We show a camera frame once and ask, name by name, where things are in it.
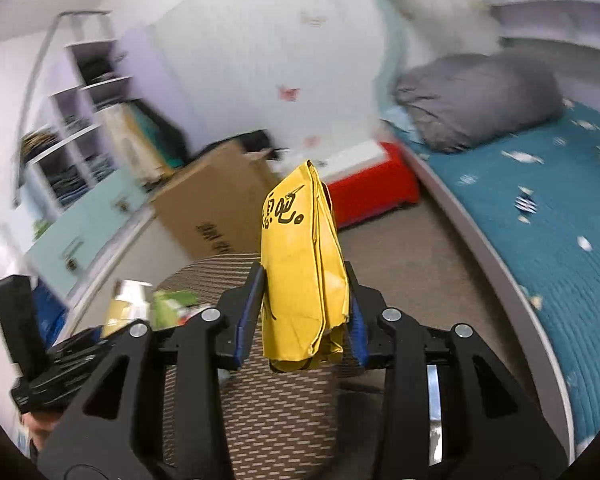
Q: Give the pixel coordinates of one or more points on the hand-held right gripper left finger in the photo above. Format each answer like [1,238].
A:
[247,310]

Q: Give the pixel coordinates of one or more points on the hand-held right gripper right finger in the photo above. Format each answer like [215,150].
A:
[358,332]

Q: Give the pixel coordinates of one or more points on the yellow paper bag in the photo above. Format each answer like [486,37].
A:
[295,270]

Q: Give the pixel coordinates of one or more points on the white and yellow box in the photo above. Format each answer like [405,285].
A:
[127,305]

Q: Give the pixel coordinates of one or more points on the person's left hand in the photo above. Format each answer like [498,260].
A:
[40,430]

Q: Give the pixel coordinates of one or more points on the blue bag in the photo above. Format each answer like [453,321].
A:
[50,312]

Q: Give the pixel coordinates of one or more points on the green packet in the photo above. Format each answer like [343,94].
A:
[172,307]

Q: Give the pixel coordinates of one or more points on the large cardboard box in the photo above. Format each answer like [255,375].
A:
[205,205]

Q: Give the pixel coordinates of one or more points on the brown dotted tablecloth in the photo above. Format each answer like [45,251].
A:
[280,420]

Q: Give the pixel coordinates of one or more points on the mint green drawer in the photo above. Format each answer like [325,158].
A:
[112,195]
[70,250]

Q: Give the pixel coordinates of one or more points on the red bench with white top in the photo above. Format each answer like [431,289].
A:
[375,185]

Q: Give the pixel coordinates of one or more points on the black clothing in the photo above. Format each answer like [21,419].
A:
[257,142]

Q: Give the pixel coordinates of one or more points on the green hanging garment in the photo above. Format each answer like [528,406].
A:
[157,132]

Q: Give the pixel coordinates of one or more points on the beige hanging jacket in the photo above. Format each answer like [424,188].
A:
[125,140]

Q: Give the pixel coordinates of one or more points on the teal printed bedspread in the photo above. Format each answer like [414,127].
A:
[545,210]

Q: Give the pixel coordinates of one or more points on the grey duvet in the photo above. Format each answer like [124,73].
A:
[480,100]

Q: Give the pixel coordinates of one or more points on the white shelf unit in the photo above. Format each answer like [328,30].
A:
[75,110]

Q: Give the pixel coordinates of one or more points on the white fluffy pillow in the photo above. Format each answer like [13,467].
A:
[450,25]

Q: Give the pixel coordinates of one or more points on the white bed frame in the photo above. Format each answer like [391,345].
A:
[485,245]

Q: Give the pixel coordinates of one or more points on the pink butterfly wall sticker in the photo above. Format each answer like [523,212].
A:
[313,18]
[311,141]
[289,93]

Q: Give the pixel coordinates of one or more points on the curved metal rail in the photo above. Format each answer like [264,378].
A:
[35,80]

